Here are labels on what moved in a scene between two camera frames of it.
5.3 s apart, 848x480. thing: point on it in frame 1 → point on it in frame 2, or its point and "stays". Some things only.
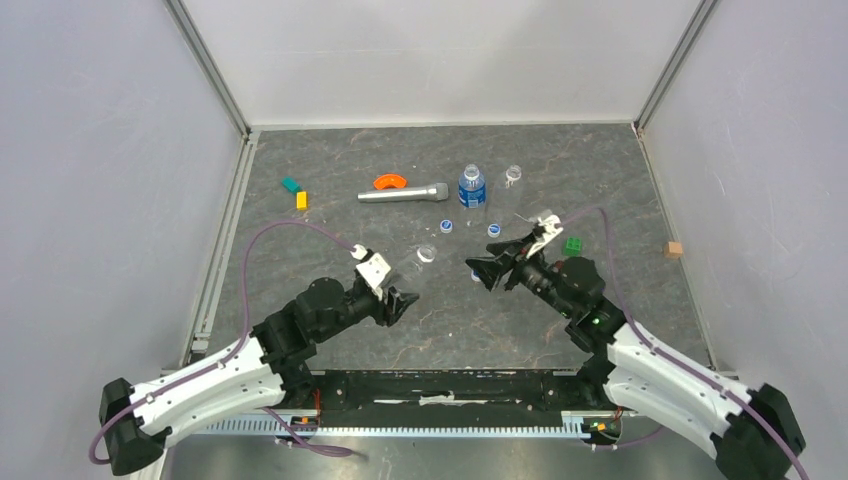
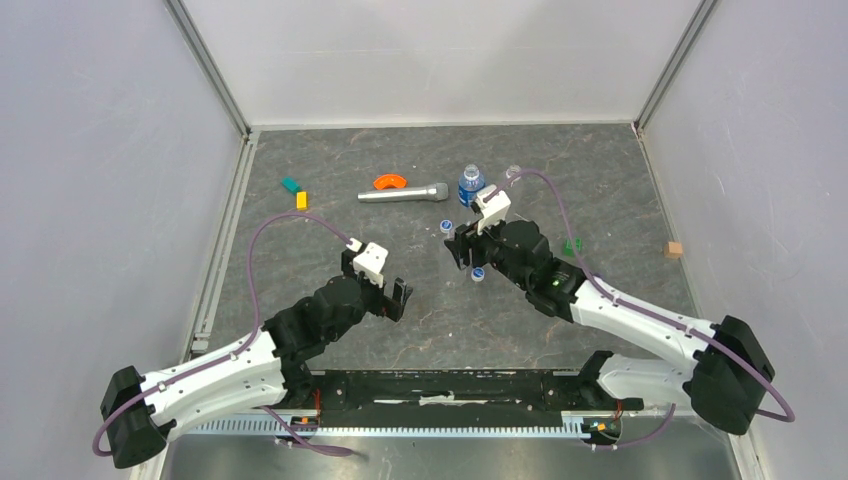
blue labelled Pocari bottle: x=472 y=188 stays
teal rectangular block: x=292 y=184 stays
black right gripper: x=492 y=268 → x=474 y=241
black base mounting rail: x=457 y=392 stays
